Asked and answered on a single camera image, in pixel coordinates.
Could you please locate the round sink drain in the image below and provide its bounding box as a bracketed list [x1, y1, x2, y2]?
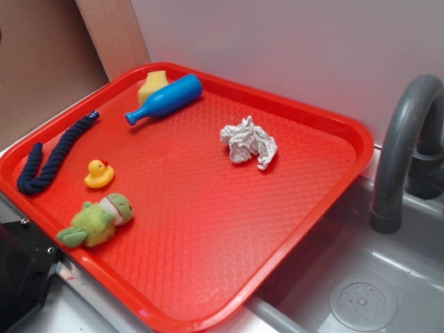
[329, 274, 398, 332]

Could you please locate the crumpled white paper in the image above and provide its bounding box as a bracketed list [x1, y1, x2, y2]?
[220, 115, 278, 171]

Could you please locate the grey plastic sink basin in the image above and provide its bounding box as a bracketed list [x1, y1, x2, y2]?
[247, 178, 443, 332]

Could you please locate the grey plastic faucet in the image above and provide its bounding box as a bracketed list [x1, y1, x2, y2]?
[370, 74, 443, 234]

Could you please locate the navy blue rope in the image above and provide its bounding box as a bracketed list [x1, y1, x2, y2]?
[17, 110, 101, 196]

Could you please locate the green plush frog toy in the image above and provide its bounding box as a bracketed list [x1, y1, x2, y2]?
[56, 194, 134, 248]

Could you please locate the red plastic tray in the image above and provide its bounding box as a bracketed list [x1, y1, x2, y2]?
[1, 63, 373, 332]

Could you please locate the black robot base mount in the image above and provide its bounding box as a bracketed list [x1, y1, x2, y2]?
[1, 221, 60, 332]

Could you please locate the blue plastic bottle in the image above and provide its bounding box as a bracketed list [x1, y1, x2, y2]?
[125, 74, 203, 126]

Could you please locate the wooden board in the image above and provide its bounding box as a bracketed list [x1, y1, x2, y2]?
[76, 0, 151, 80]

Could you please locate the yellow sponge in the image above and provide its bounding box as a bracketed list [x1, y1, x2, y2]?
[138, 70, 169, 106]

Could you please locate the yellow rubber duck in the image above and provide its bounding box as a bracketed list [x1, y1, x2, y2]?
[84, 160, 115, 189]

